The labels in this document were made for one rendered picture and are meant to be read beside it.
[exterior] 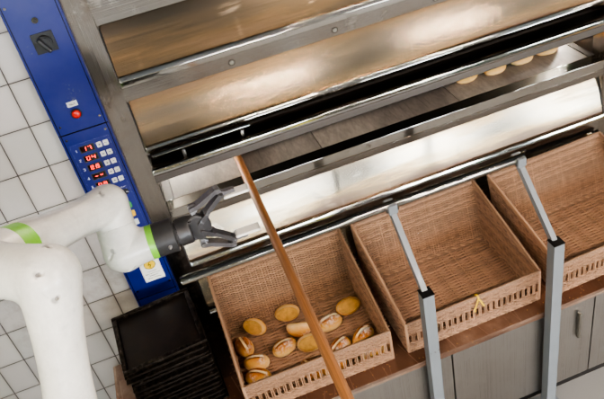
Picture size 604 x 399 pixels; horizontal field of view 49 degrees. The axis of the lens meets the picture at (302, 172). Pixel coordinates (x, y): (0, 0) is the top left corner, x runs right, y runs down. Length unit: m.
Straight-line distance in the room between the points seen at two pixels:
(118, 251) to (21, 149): 0.63
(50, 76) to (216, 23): 0.52
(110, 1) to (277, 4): 0.51
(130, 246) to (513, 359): 1.61
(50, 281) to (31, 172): 1.02
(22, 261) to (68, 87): 0.89
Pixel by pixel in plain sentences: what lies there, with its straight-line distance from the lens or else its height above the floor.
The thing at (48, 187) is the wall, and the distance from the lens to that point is 2.32.
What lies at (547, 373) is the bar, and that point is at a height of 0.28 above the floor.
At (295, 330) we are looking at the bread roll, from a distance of 2.58.
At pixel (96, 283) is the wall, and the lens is 2.57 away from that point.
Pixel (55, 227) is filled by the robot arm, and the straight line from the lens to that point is 1.57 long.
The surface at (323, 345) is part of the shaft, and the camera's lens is 1.77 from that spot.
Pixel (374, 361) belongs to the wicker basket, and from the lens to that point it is 2.48.
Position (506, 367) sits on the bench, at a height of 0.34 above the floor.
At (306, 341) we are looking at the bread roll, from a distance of 2.54.
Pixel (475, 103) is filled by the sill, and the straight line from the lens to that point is 2.65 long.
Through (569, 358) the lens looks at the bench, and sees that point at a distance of 2.97.
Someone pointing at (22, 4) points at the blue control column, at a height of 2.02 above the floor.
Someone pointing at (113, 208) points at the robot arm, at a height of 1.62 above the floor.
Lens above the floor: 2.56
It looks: 35 degrees down
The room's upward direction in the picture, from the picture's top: 13 degrees counter-clockwise
